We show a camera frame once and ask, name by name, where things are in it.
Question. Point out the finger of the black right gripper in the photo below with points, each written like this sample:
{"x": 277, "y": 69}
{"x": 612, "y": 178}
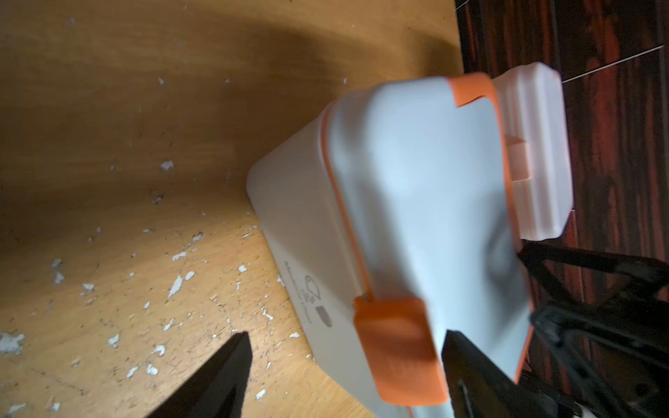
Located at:
{"x": 620, "y": 364}
{"x": 636, "y": 287}

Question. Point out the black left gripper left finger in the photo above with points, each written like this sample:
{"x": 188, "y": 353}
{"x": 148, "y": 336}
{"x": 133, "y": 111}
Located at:
{"x": 217, "y": 388}

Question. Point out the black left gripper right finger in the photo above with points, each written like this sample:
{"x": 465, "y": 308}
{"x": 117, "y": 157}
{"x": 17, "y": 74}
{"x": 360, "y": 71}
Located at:
{"x": 478, "y": 388}

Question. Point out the white orange-trimmed medicine chest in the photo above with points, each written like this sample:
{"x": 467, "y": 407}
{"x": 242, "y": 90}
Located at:
{"x": 391, "y": 220}

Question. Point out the pink rear medicine chest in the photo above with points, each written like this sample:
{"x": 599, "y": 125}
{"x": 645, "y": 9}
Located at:
{"x": 531, "y": 105}

